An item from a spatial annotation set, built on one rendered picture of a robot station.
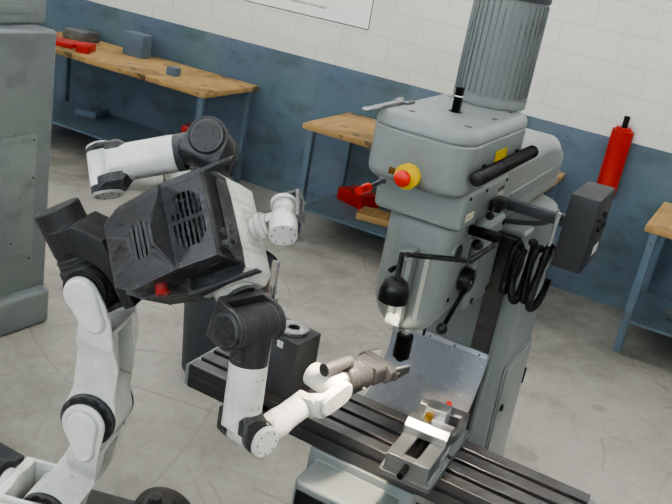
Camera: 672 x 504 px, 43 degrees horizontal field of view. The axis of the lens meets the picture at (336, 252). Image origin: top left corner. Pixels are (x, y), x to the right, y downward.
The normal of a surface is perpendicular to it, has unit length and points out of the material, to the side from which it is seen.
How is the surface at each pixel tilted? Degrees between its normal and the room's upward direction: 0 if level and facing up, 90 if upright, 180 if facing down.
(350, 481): 0
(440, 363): 63
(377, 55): 90
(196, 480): 0
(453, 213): 90
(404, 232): 90
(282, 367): 90
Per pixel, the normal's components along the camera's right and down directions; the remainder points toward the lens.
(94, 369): -0.18, 0.32
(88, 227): 0.37, -0.85
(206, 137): -0.06, -0.15
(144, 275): -0.57, -0.07
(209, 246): -0.37, -0.17
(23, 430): 0.17, -0.92
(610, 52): -0.48, 0.24
